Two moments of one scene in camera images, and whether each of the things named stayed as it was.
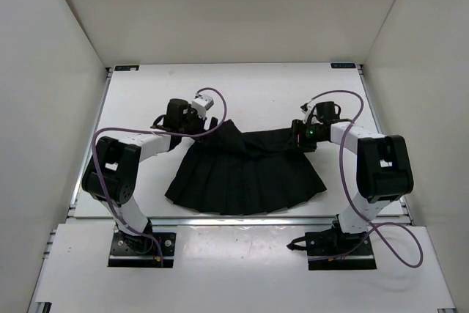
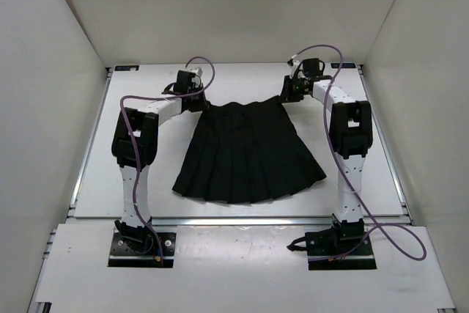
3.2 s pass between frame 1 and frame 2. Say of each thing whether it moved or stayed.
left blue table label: stayed
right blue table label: stayed
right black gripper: moved
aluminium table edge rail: stayed
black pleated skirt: moved
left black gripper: moved
